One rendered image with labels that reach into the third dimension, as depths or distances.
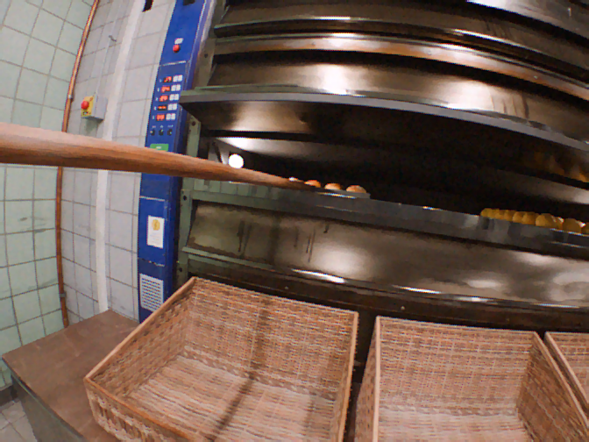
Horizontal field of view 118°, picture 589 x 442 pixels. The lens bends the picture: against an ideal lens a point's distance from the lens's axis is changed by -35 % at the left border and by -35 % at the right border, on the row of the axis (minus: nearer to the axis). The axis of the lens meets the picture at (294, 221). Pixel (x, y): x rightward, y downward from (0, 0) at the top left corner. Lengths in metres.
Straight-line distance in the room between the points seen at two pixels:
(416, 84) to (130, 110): 1.06
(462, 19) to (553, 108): 0.41
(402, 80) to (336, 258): 0.57
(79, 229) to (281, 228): 1.02
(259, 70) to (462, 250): 0.85
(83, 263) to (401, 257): 1.38
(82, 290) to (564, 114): 2.12
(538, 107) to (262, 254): 1.00
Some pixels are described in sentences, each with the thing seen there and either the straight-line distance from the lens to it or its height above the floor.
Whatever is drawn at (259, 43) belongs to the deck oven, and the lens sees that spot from 1.00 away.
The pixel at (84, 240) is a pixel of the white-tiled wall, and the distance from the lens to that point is 1.46.
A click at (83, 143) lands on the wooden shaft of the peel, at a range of 0.27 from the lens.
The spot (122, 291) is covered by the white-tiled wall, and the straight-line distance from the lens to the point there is 1.30.
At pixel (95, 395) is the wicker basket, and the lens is 0.72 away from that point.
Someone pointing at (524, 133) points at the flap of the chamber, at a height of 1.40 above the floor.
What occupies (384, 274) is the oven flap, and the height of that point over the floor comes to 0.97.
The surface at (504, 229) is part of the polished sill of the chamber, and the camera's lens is 0.90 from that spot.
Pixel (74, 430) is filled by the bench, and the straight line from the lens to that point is 0.83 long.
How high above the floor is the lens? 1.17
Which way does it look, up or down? 6 degrees down
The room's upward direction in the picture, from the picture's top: 7 degrees clockwise
